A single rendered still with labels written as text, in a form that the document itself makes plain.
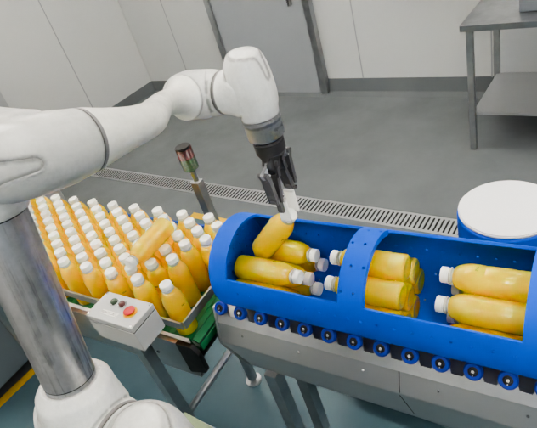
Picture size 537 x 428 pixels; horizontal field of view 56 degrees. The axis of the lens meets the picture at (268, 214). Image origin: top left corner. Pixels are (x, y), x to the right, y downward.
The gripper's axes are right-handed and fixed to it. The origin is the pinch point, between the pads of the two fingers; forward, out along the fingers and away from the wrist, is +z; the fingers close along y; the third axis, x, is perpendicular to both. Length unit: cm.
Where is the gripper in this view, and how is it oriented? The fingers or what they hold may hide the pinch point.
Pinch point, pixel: (287, 205)
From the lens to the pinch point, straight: 130.4
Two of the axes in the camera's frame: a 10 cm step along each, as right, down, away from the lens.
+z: 2.6, 7.9, 5.6
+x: -8.4, -1.0, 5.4
